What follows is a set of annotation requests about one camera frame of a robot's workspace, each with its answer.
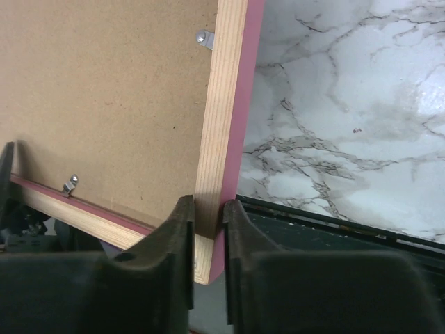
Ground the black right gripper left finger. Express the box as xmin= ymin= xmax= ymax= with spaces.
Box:
xmin=1 ymin=196 xmax=195 ymax=333

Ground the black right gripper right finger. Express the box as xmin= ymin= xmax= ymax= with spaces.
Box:
xmin=223 ymin=200 xmax=444 ymax=333

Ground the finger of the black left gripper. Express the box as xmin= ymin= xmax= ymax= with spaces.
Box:
xmin=0 ymin=142 xmax=15 ymax=220

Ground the brown frame backing board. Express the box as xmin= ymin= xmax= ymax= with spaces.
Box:
xmin=1 ymin=1 xmax=217 ymax=226

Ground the pink wooden picture frame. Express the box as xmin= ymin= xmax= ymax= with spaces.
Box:
xmin=11 ymin=1 xmax=264 ymax=284

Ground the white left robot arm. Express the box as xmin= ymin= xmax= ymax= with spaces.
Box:
xmin=1 ymin=142 xmax=104 ymax=253

